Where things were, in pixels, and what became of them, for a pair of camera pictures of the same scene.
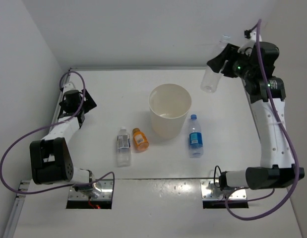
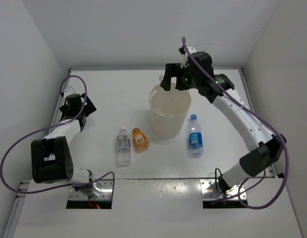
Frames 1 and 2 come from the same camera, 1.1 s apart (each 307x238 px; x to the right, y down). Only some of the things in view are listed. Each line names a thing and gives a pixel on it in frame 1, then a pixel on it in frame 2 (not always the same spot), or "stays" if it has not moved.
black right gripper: [219, 62] -> [173, 70]
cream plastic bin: [169, 105] stays
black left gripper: [88, 103] stays
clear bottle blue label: [195, 139] stays
